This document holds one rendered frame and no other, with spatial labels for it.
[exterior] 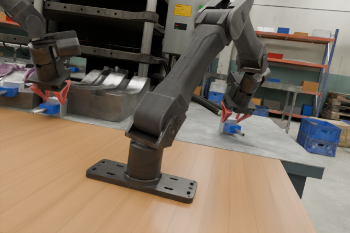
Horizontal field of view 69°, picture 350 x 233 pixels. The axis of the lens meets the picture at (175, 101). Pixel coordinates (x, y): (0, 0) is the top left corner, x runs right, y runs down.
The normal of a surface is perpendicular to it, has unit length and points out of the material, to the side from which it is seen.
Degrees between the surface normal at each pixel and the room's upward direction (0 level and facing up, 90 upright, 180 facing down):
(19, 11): 92
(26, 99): 90
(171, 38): 90
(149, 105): 51
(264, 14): 90
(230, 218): 0
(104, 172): 0
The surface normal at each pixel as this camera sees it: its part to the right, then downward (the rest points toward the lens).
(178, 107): 0.79, 0.21
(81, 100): -0.14, 0.14
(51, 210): 0.15, -0.98
